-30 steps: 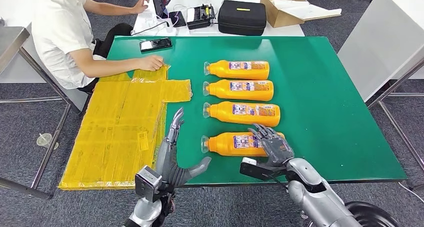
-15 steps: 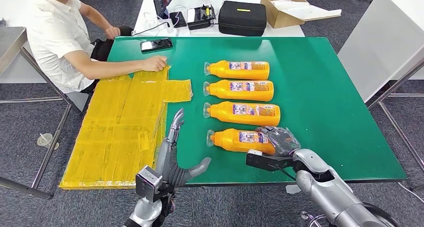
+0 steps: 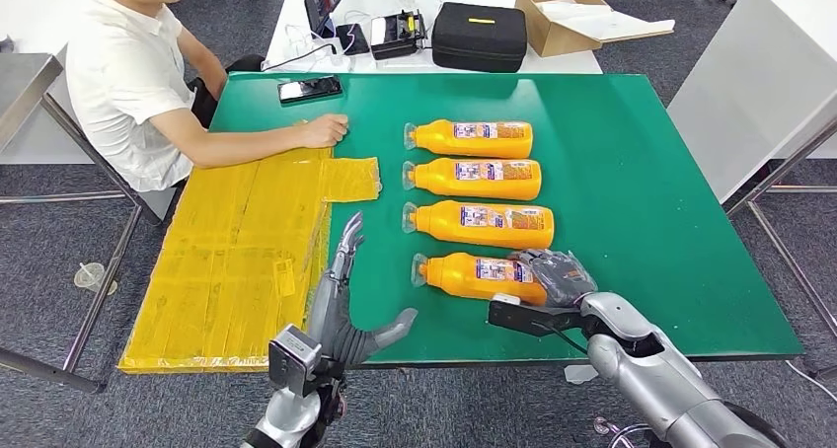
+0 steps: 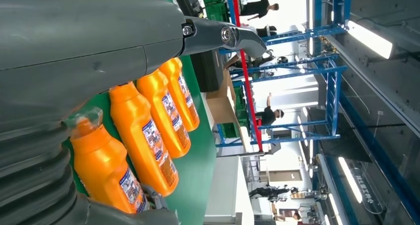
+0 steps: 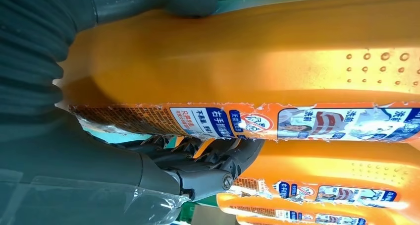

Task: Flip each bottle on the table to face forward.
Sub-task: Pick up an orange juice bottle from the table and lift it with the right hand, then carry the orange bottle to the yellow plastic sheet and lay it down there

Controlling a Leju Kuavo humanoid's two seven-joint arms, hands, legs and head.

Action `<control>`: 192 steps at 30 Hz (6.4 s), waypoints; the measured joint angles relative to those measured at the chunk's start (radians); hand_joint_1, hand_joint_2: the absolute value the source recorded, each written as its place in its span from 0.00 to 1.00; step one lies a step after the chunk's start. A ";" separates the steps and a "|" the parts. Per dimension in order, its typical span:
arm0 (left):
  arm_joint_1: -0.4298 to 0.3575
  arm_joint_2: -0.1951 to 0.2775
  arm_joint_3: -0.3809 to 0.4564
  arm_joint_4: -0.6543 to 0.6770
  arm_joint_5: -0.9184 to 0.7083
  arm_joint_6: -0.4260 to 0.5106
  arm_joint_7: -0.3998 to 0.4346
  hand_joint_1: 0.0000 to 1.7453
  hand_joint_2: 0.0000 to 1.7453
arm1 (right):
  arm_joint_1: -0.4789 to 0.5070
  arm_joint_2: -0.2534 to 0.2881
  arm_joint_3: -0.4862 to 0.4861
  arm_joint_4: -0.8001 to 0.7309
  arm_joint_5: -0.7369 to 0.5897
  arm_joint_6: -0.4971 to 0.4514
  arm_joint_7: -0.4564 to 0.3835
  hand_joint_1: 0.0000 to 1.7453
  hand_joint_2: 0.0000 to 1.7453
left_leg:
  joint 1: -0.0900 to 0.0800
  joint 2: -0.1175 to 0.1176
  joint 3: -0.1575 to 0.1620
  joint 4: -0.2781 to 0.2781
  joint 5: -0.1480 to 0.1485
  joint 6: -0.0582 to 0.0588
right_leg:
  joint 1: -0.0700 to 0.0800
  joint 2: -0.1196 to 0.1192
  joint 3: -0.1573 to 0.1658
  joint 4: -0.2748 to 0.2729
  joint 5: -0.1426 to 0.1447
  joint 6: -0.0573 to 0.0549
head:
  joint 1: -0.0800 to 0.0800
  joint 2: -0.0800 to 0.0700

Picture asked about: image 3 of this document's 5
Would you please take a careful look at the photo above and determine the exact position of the person's right hand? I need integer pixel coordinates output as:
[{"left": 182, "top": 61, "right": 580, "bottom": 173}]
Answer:
[{"left": 297, "top": 112, "right": 350, "bottom": 150}]

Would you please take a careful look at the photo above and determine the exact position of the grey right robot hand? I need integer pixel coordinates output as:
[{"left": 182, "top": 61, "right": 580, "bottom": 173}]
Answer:
[{"left": 508, "top": 248, "right": 599, "bottom": 309}]

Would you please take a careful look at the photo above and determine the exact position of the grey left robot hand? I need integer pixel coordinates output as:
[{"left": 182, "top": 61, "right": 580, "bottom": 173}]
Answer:
[{"left": 304, "top": 210, "right": 419, "bottom": 369}]

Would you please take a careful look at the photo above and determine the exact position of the orange detergent bottle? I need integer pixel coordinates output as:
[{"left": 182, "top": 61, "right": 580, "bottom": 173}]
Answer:
[
  {"left": 402, "top": 118, "right": 534, "bottom": 161},
  {"left": 401, "top": 200, "right": 556, "bottom": 251},
  {"left": 410, "top": 251, "right": 551, "bottom": 307},
  {"left": 401, "top": 158, "right": 543, "bottom": 202}
]

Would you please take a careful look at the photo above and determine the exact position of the black smartphone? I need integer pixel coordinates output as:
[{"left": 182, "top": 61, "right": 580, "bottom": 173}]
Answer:
[
  {"left": 335, "top": 23, "right": 371, "bottom": 56},
  {"left": 276, "top": 75, "right": 344, "bottom": 106}
]

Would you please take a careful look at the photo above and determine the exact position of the white power strip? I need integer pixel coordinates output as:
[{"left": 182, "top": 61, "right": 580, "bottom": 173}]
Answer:
[{"left": 280, "top": 36, "right": 354, "bottom": 72}]

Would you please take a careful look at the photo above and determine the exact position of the black label printer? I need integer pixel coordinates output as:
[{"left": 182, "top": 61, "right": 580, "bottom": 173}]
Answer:
[{"left": 369, "top": 10, "right": 429, "bottom": 61}]

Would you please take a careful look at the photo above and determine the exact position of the yellow plastic sheet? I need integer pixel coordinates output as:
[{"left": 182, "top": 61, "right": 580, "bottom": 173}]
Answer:
[{"left": 117, "top": 145, "right": 383, "bottom": 376}]

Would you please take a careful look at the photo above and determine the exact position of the black zip case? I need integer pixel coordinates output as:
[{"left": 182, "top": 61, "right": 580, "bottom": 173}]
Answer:
[{"left": 430, "top": 1, "right": 529, "bottom": 74}]

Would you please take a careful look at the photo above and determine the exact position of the person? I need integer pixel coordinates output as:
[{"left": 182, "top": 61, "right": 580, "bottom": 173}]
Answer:
[{"left": 65, "top": 0, "right": 349, "bottom": 193}]

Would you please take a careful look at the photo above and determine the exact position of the brown cardboard box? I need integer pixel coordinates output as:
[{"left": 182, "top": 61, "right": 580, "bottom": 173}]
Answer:
[{"left": 514, "top": 0, "right": 676, "bottom": 58}]

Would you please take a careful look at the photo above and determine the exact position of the clear plastic cup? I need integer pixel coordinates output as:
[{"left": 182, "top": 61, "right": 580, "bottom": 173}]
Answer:
[{"left": 73, "top": 261, "right": 119, "bottom": 297}]

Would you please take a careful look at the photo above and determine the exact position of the white paper sheet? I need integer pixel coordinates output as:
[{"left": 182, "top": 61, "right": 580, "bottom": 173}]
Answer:
[{"left": 537, "top": 0, "right": 677, "bottom": 43}]

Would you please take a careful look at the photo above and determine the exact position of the steel table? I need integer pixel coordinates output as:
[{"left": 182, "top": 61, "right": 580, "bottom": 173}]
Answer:
[{"left": 0, "top": 52, "right": 145, "bottom": 394}]

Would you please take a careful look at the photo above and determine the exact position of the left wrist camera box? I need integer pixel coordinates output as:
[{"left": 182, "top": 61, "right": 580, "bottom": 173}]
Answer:
[{"left": 267, "top": 324, "right": 323, "bottom": 398}]

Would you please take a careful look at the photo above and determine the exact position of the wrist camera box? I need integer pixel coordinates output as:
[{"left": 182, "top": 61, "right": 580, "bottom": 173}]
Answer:
[
  {"left": 487, "top": 292, "right": 586, "bottom": 339},
  {"left": 267, "top": 324, "right": 323, "bottom": 398}
]

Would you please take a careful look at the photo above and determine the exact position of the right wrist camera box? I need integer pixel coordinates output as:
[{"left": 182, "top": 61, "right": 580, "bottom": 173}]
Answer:
[{"left": 487, "top": 292, "right": 586, "bottom": 339}]

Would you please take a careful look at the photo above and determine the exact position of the black cable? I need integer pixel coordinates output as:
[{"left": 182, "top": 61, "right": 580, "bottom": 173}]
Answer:
[{"left": 260, "top": 42, "right": 338, "bottom": 74}]

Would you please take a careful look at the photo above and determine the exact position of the chrome chair ring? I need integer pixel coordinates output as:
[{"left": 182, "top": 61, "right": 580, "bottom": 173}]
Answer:
[{"left": 593, "top": 417, "right": 655, "bottom": 448}]

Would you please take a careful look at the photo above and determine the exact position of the steel table leg frame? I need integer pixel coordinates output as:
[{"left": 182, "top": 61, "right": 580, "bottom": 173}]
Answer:
[{"left": 723, "top": 116, "right": 837, "bottom": 341}]

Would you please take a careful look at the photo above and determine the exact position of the white floor cable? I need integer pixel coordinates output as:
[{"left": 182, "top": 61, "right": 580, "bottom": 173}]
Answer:
[{"left": 784, "top": 359, "right": 837, "bottom": 404}]

